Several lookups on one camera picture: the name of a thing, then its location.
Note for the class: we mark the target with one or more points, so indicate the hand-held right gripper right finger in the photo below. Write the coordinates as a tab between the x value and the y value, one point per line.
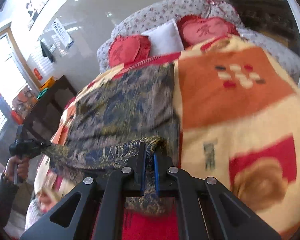
157	175

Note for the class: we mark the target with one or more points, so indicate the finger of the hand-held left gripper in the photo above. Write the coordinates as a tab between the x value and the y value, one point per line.
42	147

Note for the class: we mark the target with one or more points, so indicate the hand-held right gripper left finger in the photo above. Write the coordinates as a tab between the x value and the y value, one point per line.
142	172

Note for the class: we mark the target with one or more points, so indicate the floral patterned shirt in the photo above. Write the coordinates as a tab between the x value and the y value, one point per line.
120	100

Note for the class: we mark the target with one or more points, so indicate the person's left forearm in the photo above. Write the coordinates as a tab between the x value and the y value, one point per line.
2	200

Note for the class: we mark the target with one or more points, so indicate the person's left hand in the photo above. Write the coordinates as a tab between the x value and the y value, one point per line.
24	170

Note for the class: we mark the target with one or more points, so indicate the dark wooden side table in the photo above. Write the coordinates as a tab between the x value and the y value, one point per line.
52	105

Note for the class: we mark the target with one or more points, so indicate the green stack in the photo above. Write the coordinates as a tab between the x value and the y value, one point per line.
43	93

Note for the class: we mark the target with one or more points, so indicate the yellow box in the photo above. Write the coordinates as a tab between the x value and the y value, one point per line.
48	83

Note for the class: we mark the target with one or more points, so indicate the window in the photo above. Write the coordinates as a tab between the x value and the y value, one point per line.
7	67

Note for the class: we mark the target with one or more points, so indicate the dark hanging cloth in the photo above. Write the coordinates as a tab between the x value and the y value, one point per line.
46	51

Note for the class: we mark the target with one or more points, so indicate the printed blanket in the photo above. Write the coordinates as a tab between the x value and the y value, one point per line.
240	117

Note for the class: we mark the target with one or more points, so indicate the red heart pillow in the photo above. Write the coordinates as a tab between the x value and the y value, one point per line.
125	50
205	31

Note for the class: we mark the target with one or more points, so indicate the white pillow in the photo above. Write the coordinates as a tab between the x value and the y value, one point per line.
165	37

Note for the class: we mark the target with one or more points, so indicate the dark carved wooden cabinet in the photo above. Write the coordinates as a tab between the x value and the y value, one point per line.
265	17

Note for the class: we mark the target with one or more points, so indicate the red wall sticker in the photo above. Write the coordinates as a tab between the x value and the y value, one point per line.
38	74

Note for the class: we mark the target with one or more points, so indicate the wall calendar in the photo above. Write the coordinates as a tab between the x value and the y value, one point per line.
62	32

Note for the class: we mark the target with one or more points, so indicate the framed wall photo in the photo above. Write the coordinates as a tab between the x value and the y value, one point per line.
36	5

